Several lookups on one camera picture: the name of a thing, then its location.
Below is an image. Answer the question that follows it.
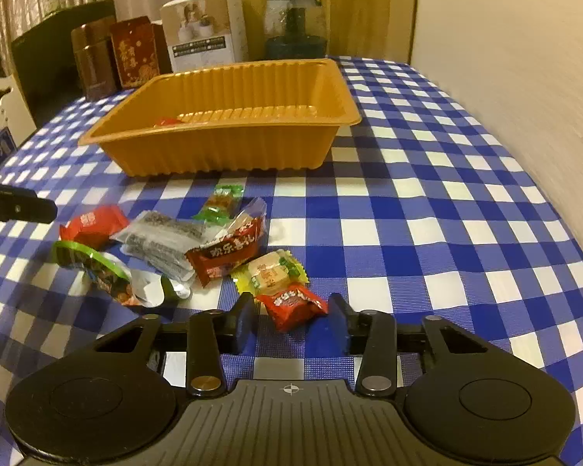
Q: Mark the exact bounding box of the yellow green candy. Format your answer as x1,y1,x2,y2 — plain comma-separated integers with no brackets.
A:
230,249,309,297

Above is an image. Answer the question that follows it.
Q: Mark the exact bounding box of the glass jar with green base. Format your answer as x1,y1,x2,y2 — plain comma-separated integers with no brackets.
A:
264,0,328,60

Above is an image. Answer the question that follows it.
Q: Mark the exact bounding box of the clear sesame snack packet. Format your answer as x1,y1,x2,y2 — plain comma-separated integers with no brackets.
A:
109,210,212,282

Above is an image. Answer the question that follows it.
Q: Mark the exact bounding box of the brown metal thermos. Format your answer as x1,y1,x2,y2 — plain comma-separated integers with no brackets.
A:
71,14,120,103

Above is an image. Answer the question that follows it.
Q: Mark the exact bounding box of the black chair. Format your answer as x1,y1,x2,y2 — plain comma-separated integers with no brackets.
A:
10,0,117,127

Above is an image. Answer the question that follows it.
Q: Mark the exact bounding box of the red candy packet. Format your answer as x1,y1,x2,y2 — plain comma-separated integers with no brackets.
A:
59,204,131,247

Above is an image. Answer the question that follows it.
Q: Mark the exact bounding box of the white carved chair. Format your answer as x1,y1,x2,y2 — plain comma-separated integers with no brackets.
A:
0,73,37,151

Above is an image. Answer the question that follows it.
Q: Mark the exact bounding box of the red gift box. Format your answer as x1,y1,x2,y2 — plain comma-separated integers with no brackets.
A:
109,16,173,90

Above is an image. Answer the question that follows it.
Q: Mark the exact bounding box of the red candy with white print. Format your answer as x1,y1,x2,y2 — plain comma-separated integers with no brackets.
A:
255,285,330,333

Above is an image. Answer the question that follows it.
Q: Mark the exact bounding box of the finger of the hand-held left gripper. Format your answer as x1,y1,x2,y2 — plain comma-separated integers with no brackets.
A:
0,182,58,227

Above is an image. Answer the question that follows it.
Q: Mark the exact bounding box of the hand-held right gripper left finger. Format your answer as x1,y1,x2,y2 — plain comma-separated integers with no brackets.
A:
93,292,258,397

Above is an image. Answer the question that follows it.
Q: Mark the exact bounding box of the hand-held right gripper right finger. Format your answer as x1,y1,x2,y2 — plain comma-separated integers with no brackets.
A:
326,292,489,397

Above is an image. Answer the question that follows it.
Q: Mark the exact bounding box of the clear plastic jar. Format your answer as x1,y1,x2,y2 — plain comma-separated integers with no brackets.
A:
39,0,73,17

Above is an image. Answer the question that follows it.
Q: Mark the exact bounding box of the white product box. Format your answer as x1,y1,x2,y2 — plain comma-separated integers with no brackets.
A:
160,0,250,75

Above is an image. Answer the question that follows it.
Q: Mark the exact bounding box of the large red snack packet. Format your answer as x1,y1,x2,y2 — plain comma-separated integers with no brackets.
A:
185,197,268,288

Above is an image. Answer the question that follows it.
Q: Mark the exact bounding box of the orange ribbed plastic tray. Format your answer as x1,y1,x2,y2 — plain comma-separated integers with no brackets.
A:
78,57,363,178

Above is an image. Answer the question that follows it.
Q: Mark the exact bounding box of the blue checkered tablecloth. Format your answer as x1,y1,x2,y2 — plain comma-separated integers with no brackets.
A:
0,53,583,466

